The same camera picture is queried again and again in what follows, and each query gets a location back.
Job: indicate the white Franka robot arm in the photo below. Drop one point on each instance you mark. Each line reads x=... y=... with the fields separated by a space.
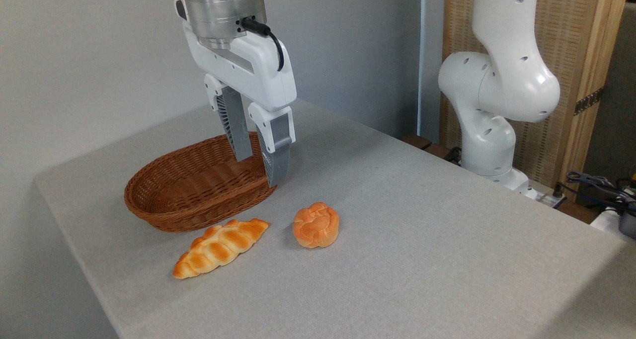
x=502 y=80

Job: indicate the woven wooden folding screen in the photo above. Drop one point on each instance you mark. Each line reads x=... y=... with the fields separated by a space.
x=576 y=36

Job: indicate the white vertical wall trim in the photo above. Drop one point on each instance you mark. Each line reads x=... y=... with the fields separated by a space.
x=423 y=55

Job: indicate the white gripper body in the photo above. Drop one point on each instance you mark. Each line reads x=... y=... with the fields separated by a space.
x=263 y=75

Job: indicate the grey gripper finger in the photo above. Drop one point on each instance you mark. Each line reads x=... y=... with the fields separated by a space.
x=278 y=145
x=237 y=125

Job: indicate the long braided bread loaf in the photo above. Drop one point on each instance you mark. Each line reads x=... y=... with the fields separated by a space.
x=218 y=247

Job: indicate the brown wooden platform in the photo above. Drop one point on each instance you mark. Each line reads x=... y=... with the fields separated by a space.
x=420 y=141

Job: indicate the round orange bread bun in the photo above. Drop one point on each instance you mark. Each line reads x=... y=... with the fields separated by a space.
x=316 y=224

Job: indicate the brown wicker basket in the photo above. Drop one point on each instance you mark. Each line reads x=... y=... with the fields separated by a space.
x=194 y=190

